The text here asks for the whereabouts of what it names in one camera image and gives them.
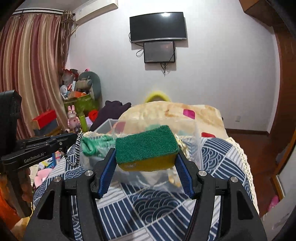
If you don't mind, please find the black white braided cord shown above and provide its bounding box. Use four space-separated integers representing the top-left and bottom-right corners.
63 131 84 168

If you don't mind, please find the green knitted cloth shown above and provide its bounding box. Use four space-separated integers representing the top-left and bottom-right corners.
80 135 115 158

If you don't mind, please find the green yellow sponge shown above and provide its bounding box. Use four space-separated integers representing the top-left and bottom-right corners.
115 125 179 172

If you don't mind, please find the pink slipper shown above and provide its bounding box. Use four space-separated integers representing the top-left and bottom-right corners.
34 168 53 188

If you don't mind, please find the red box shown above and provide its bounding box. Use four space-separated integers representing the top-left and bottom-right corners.
31 110 57 130

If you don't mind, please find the clear plastic storage box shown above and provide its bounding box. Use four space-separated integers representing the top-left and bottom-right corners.
80 118 203 192

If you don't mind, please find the navy white patterned tablecloth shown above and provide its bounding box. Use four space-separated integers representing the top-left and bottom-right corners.
34 138 256 240

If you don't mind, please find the pink bunny toy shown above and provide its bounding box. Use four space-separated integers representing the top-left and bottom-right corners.
67 105 81 133

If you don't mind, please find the red gold striped curtain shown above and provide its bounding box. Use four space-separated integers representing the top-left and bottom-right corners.
1 11 74 139

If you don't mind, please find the green bottle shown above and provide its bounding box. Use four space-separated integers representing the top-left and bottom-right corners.
79 114 89 132

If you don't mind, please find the beige patchwork blanket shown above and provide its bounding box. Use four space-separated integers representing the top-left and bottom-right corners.
118 101 228 139

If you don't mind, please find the green storage box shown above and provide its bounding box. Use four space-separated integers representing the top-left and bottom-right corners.
63 94 100 116

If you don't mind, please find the red plush item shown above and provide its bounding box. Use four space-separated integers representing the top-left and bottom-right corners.
88 109 98 122

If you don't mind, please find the dark purple garment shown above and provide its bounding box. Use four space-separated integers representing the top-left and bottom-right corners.
89 100 132 132

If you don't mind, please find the grey plush toy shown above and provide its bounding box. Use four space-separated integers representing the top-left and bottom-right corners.
74 71 101 100

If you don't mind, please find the wooden door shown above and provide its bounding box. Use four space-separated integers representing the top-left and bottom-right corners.
270 25 295 150

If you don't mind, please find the yellow fuzzy chair back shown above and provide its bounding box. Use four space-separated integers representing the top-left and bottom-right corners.
144 90 171 103

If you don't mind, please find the white air conditioner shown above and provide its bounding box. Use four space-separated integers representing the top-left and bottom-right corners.
73 0 118 26

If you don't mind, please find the wooden overhead cabinet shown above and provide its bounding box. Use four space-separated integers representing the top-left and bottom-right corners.
239 0 282 27

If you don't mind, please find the wall power outlet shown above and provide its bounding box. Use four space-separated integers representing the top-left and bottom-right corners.
235 115 241 122

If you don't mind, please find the small black wall monitor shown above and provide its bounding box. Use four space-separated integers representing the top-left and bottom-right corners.
144 41 176 63

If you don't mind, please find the large black wall television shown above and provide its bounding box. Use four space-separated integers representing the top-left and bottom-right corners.
129 12 187 43

